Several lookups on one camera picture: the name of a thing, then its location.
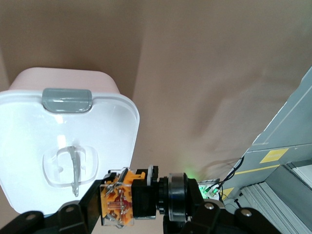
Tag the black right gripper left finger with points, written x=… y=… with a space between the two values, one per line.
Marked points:
x=73 y=219

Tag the brown table mat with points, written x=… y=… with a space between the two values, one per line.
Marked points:
x=195 y=73

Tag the grey ribbed floor panels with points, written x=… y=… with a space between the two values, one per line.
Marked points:
x=280 y=202

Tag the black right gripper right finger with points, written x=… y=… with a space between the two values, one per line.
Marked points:
x=207 y=219

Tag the orange and black switch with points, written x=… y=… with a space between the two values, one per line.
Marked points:
x=117 y=200

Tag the white lidded storage box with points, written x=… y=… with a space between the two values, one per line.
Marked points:
x=48 y=134

